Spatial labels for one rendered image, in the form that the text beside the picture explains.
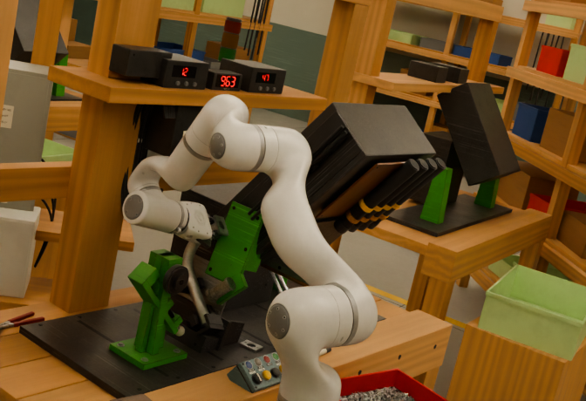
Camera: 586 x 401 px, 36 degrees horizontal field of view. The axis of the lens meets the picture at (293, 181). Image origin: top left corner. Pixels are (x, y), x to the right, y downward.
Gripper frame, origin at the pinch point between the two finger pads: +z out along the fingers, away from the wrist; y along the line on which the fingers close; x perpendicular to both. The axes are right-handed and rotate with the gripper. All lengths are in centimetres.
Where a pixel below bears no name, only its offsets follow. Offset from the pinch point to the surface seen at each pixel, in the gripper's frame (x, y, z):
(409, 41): 139, 475, 770
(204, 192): 6.5, 16.9, 10.6
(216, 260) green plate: 3.6, -7.4, 2.8
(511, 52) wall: 42, 421, 831
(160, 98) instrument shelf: -9.6, 28.8, -22.9
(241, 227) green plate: -6.9, -2.7, 2.7
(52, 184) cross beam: 27.5, 21.4, -27.5
